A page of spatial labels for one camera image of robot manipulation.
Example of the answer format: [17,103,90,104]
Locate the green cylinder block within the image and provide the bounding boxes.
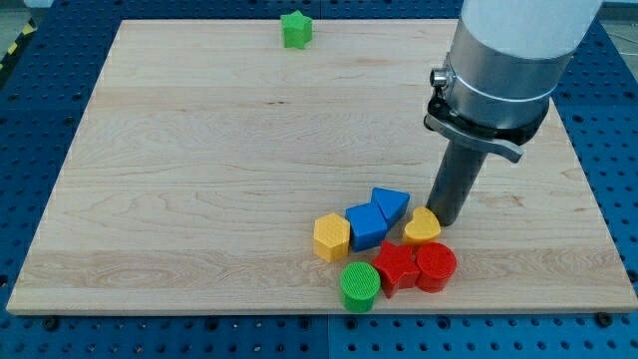
[340,261,381,313]

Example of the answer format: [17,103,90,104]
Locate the yellow hexagon block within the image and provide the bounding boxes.
[313,212,350,262]

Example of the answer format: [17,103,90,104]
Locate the light wooden board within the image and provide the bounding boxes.
[7,20,637,315]

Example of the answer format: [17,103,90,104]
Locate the green star block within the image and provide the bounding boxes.
[280,10,313,50]

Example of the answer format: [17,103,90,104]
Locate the blue cube block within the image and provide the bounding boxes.
[345,202,388,252]

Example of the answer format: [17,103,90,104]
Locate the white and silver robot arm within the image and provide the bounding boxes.
[425,0,602,163]

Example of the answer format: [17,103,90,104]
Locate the yellow heart block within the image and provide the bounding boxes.
[402,206,441,246]

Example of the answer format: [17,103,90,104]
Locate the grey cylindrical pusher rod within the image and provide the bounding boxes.
[427,142,486,226]

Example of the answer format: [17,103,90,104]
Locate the red star block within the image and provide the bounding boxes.
[372,240,420,298]

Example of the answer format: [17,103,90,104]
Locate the blue triangle block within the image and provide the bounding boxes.
[371,187,411,228]

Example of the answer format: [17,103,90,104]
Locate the red cylinder block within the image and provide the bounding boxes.
[416,242,458,293]

